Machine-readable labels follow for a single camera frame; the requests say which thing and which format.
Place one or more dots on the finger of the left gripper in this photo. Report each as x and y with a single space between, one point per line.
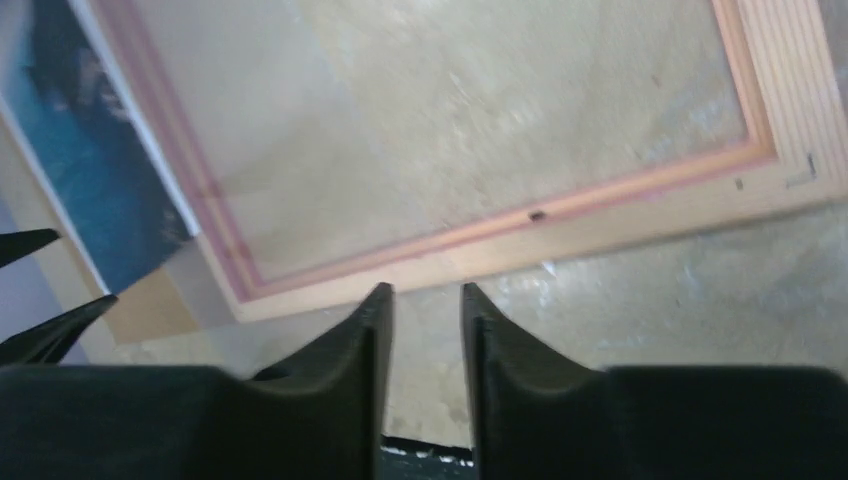
49 342
17 245

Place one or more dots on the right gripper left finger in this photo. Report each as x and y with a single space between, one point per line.
316 414

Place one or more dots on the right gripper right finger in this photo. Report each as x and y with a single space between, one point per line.
537 414

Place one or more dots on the seascape photo print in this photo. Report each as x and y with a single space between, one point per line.
60 91

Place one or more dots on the pink picture frame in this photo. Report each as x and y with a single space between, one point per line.
327 146

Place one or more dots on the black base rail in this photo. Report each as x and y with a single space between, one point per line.
409 459

